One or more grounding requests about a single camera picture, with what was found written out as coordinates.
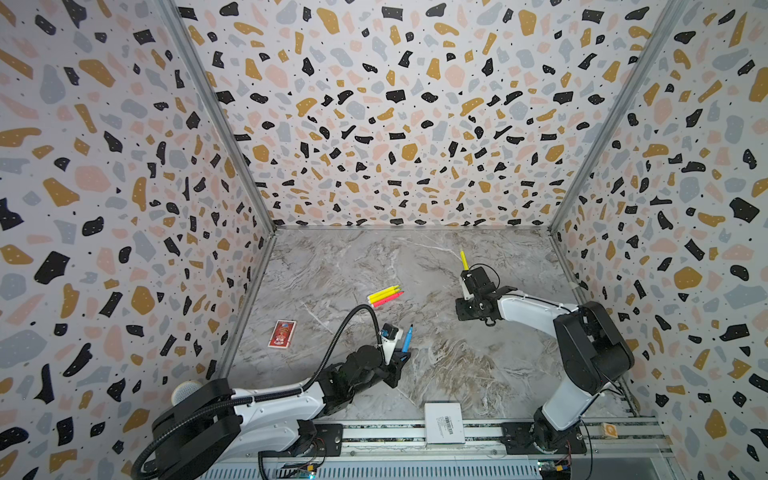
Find blue highlighter pen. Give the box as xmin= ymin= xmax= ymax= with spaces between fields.
xmin=402 ymin=324 xmax=414 ymax=353

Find pink highlighter pen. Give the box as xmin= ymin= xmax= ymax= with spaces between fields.
xmin=373 ymin=291 xmax=405 ymax=308

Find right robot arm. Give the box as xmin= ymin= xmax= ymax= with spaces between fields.
xmin=455 ymin=265 xmax=635 ymax=453

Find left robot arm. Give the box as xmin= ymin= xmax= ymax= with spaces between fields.
xmin=131 ymin=345 xmax=411 ymax=479

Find red card packet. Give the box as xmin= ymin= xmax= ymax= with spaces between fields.
xmin=268 ymin=320 xmax=296 ymax=349

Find small wooden tag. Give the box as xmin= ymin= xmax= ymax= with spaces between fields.
xmin=601 ymin=422 xmax=619 ymax=439

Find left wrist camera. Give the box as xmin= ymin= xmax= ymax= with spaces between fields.
xmin=380 ymin=323 xmax=402 ymax=365

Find white box on rail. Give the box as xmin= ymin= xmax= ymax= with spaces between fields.
xmin=424 ymin=402 xmax=466 ymax=445

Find black corrugated cable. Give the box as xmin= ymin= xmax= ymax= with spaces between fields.
xmin=302 ymin=304 xmax=385 ymax=391

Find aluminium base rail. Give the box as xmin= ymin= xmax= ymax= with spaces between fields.
xmin=203 ymin=416 xmax=679 ymax=480

